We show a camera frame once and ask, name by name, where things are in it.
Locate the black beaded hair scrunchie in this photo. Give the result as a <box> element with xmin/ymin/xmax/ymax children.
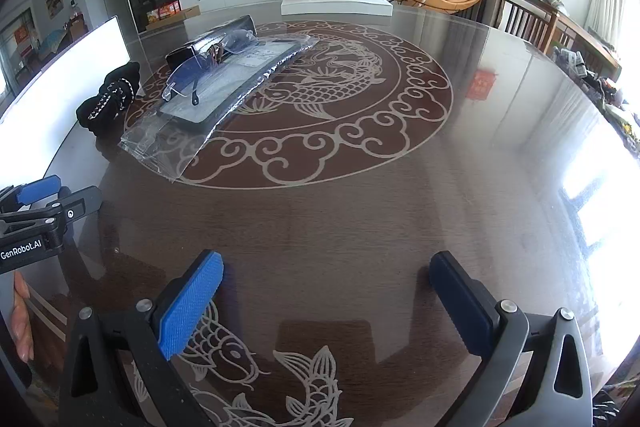
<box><xmin>76</xmin><ymin>62</ymin><xmax>140</xmax><ymax>138</ymax></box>

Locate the phone case in plastic bag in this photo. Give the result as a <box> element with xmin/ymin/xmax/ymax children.
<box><xmin>119</xmin><ymin>15</ymin><xmax>318</xmax><ymax>181</ymax></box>

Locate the person's left hand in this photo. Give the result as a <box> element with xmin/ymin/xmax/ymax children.
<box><xmin>11</xmin><ymin>272</ymin><xmax>35</xmax><ymax>363</ymax></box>

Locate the wooden dining chair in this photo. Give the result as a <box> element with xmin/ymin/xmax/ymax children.
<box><xmin>495</xmin><ymin>0</ymin><xmax>559</xmax><ymax>54</ymax></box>

